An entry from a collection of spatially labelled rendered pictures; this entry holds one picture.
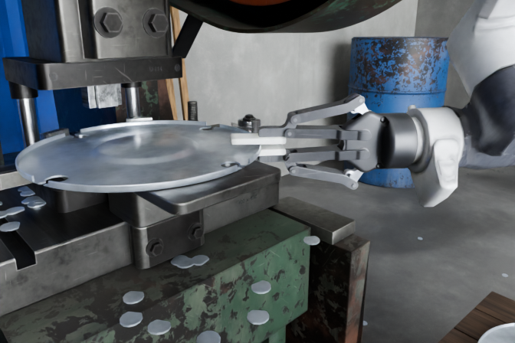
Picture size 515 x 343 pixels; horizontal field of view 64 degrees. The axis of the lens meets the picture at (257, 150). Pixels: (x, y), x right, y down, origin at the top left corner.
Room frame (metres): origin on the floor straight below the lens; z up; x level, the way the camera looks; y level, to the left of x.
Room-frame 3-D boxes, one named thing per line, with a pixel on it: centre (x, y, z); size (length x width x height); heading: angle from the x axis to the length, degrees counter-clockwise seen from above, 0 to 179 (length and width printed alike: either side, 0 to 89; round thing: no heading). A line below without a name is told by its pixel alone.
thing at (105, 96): (0.59, 0.22, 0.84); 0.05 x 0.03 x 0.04; 134
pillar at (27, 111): (0.59, 0.33, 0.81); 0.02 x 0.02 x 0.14
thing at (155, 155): (0.51, 0.14, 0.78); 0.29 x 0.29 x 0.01
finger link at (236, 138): (0.52, 0.00, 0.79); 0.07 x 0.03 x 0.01; 96
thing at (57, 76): (0.60, 0.23, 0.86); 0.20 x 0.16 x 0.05; 134
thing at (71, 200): (0.60, 0.23, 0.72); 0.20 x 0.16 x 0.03; 134
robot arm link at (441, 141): (0.53, -0.23, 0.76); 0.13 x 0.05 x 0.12; 6
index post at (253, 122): (0.63, 0.01, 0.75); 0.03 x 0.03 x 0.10; 44
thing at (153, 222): (0.47, 0.11, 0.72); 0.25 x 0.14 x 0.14; 44
